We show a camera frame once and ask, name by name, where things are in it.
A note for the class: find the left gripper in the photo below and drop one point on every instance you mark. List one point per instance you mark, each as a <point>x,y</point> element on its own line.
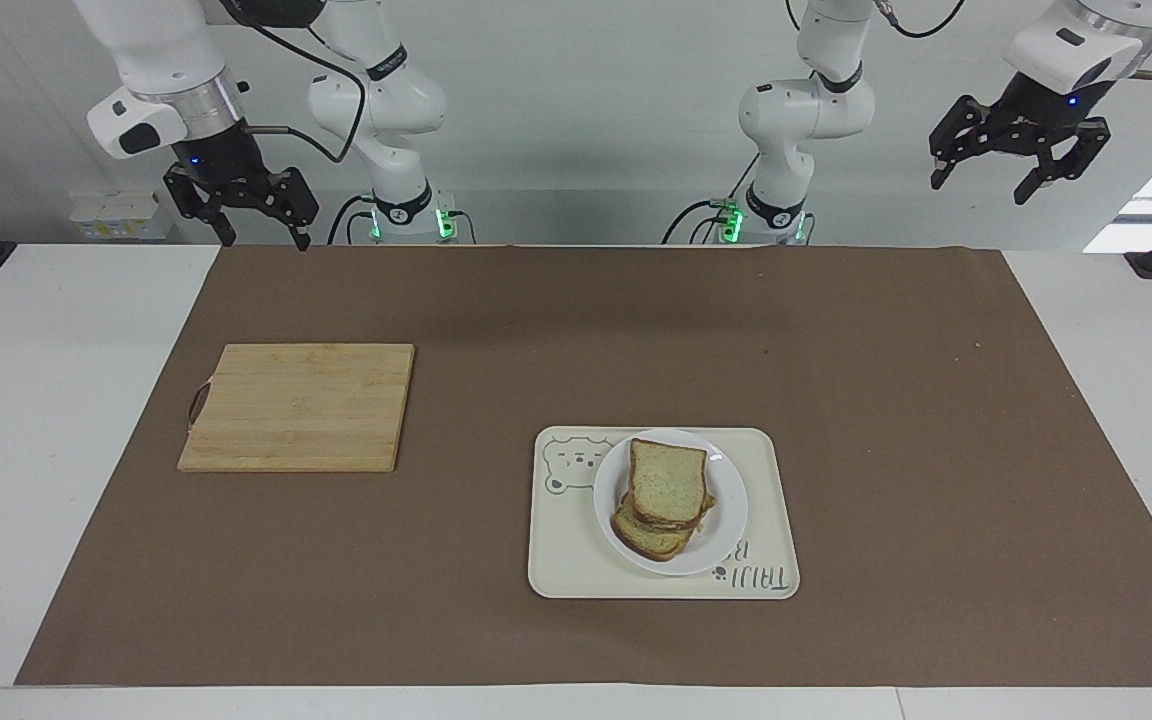
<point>1041,112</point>

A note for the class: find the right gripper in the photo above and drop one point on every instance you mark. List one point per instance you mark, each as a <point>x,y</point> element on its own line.
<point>226,155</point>

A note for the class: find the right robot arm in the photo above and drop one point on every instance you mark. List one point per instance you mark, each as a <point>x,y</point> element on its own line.
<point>391,100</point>

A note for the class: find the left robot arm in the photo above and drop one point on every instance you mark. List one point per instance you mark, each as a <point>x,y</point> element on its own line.
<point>801,110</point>

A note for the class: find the white round plate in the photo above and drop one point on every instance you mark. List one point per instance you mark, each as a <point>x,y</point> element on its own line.
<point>726,510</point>

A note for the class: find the wooden cutting board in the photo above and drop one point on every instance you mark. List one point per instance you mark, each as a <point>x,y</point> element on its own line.
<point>306,410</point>

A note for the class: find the cream tray with bear print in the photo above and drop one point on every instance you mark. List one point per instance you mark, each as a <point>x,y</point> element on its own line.
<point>566,540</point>

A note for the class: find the bread slice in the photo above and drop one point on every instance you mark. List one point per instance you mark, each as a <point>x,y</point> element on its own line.
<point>651,543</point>
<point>668,480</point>

